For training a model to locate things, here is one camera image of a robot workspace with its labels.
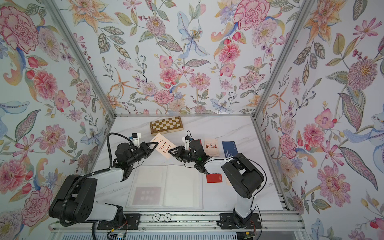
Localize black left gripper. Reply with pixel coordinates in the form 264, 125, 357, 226
126, 143, 159, 167

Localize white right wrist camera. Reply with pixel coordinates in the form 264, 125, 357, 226
184, 136, 193, 150

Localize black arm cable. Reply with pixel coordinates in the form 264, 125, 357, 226
58, 132, 133, 227
185, 130, 267, 240

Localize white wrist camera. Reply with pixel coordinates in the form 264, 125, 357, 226
129, 133, 142, 147
184, 136, 193, 150

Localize aluminium corner post left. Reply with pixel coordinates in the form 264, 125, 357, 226
41, 0, 117, 119

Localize red card lower right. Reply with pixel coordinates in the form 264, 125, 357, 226
206, 174, 223, 184

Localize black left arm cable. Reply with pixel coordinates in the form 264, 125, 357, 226
58, 132, 133, 227

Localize dark blue card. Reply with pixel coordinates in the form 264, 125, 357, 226
222, 141, 239, 158

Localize beige card red characters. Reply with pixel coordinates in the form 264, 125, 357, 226
204, 139, 220, 157

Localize white photo album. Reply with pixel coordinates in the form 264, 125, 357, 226
126, 165, 203, 209

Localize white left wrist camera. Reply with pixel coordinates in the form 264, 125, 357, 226
129, 133, 142, 147

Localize aluminium corner post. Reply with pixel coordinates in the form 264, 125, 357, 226
41, 0, 117, 119
252, 0, 316, 119

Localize aluminium corner post right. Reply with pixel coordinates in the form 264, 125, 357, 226
252, 0, 316, 119

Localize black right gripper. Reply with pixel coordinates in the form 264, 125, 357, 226
169, 147, 200, 165

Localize wooden folding chess board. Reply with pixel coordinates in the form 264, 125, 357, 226
150, 117, 184, 136

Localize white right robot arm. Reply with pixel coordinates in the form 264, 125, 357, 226
168, 140, 266, 223

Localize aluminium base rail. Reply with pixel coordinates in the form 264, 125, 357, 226
49, 210, 309, 240

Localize beige time will tell card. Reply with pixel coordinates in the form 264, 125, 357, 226
151, 133, 177, 159

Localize red card white characters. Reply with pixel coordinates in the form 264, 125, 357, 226
132, 187, 162, 205

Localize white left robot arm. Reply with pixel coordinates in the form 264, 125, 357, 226
49, 142, 158, 227

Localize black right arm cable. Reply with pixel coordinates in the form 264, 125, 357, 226
185, 130, 267, 240

